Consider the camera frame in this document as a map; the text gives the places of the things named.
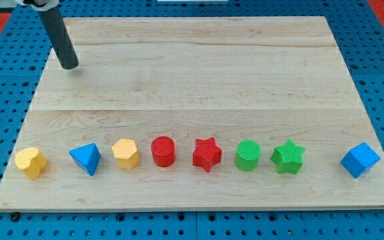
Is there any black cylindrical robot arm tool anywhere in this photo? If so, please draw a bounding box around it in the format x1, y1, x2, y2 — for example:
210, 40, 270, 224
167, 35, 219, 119
39, 6, 79, 70

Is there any light wooden board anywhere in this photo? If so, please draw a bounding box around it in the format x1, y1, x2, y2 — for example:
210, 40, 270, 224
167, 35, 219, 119
0, 17, 384, 213

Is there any red star block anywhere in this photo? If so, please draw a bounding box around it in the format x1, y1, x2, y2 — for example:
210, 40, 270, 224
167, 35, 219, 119
193, 137, 223, 173

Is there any red cylinder block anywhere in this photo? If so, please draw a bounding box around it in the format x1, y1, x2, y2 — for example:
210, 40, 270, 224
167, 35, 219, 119
151, 136, 175, 167

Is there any green cylinder block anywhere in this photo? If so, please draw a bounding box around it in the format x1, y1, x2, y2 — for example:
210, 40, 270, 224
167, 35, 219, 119
234, 139, 261, 171

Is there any yellow hexagon block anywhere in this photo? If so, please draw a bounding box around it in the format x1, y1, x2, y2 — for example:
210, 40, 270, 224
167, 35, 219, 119
112, 139, 140, 170

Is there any green star block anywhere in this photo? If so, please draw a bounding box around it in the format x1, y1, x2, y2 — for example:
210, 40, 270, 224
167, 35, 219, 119
270, 139, 306, 175

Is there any blue triangular prism block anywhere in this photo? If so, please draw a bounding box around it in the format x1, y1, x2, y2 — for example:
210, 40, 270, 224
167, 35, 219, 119
69, 143, 101, 176

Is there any yellow heart block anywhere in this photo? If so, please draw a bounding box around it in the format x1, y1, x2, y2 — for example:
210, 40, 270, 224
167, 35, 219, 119
15, 147, 48, 180

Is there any blue cube block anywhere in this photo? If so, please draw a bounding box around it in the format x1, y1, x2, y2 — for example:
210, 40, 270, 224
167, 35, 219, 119
341, 143, 381, 178

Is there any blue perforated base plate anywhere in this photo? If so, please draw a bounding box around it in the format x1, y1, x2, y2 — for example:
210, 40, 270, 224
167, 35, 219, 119
0, 0, 384, 239

